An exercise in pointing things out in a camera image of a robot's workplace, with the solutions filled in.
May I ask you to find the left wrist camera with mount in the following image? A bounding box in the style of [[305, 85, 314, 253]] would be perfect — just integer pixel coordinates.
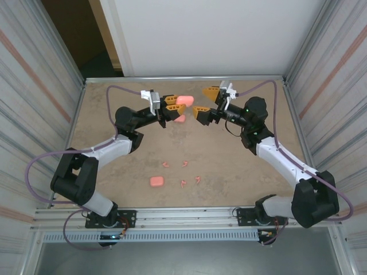
[[140, 89, 162, 116]]

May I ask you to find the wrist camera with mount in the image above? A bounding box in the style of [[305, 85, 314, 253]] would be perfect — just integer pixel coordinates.
[[218, 80, 239, 112], [140, 89, 162, 116]]

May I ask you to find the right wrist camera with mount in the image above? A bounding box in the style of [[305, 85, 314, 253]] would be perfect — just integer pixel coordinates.
[[218, 80, 239, 112]]

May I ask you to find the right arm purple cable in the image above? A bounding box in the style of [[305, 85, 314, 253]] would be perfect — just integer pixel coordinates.
[[235, 79, 354, 246]]

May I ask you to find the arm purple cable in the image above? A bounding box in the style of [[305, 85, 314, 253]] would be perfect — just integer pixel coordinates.
[[235, 79, 354, 246], [25, 85, 144, 253]]

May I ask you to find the aluminium table frame bar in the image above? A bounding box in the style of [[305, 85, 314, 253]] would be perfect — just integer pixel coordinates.
[[84, 74, 287, 84]]

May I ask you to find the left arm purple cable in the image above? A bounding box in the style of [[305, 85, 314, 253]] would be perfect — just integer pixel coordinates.
[[25, 85, 144, 253]]

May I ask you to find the white door frame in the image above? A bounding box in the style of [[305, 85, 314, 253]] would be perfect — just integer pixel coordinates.
[[97, 0, 135, 77]]

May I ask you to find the aluminium corner post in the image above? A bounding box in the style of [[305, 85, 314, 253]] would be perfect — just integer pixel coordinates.
[[33, 0, 87, 87], [283, 0, 341, 85]]

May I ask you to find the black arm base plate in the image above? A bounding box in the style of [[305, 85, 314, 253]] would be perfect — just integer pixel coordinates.
[[236, 207, 288, 227], [85, 210, 137, 229]]

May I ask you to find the aluminium mounting rail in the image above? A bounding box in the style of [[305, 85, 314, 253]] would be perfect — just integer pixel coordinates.
[[30, 205, 343, 231]]

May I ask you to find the grey slotted cable duct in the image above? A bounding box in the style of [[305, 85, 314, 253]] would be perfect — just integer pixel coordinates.
[[42, 231, 260, 243]]

